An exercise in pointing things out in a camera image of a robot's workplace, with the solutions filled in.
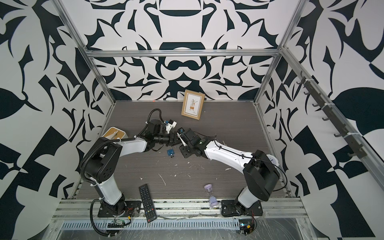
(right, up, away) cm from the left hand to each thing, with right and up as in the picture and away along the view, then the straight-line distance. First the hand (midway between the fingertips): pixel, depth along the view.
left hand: (186, 137), depth 86 cm
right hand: (-1, -5, -1) cm, 6 cm away
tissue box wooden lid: (-42, +1, +9) cm, 43 cm away
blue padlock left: (-10, -10, +7) cm, 16 cm away
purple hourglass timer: (+14, -30, -11) cm, 35 cm away
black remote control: (-19, -32, -10) cm, 38 cm away
